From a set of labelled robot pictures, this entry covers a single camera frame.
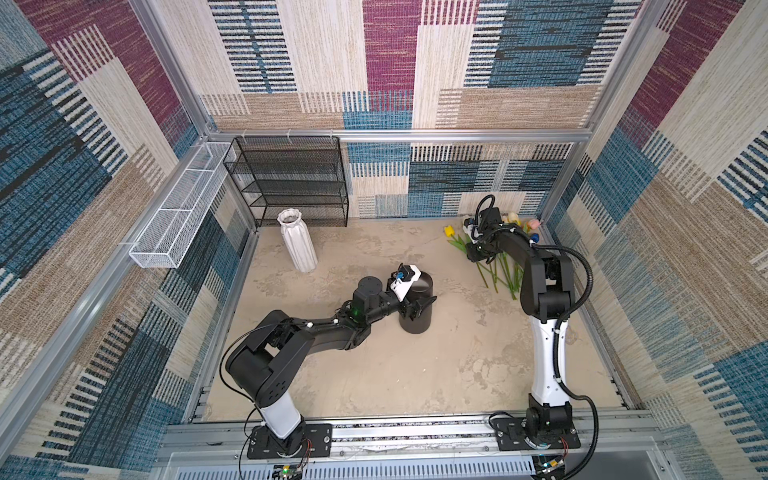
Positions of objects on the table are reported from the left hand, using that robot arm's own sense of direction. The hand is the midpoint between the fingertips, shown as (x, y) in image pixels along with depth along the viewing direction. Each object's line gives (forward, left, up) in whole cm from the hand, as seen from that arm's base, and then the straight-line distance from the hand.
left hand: (427, 283), depth 82 cm
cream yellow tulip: (+34, -36, -9) cm, 50 cm away
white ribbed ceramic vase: (+17, +38, -3) cm, 41 cm away
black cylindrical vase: (-4, +2, +2) cm, 5 cm away
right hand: (+22, -21, -16) cm, 34 cm away
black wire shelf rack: (+45, +40, +3) cm, 61 cm away
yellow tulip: (+29, -16, -17) cm, 38 cm away
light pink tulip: (+33, -44, -11) cm, 56 cm away
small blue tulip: (+29, -44, -14) cm, 54 cm away
